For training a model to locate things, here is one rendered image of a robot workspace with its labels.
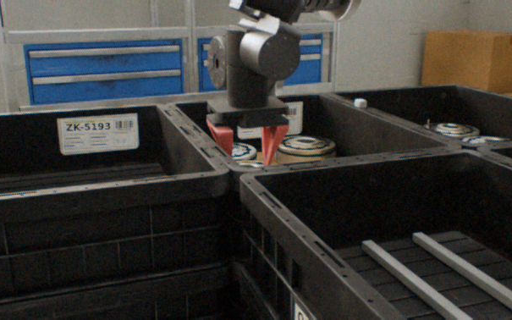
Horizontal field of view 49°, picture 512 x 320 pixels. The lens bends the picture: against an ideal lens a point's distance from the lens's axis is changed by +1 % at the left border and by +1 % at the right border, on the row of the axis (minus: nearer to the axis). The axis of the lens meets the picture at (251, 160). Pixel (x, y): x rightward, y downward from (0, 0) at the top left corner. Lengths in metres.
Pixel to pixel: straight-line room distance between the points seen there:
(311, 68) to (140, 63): 0.95
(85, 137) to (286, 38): 0.41
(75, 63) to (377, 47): 2.48
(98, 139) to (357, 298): 0.65
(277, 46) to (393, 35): 3.84
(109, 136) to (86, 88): 1.76
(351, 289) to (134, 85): 2.43
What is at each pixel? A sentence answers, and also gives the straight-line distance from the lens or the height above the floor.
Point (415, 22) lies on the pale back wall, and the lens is 4.62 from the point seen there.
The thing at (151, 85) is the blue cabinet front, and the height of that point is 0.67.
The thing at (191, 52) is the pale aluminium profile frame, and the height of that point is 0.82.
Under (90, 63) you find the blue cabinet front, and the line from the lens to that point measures 2.69.
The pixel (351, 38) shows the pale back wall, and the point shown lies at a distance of 4.27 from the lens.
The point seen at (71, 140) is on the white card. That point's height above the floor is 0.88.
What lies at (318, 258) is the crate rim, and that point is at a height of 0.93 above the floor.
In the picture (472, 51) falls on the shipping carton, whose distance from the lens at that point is 4.32.
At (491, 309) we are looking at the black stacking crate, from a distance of 0.59.
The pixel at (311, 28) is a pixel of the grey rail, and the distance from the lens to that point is 3.06.
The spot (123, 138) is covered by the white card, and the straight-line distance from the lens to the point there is 0.95.
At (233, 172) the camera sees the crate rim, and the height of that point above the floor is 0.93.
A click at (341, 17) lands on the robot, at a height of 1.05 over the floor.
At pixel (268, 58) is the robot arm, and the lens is 0.67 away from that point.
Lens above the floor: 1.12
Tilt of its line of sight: 17 degrees down
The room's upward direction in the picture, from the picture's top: straight up
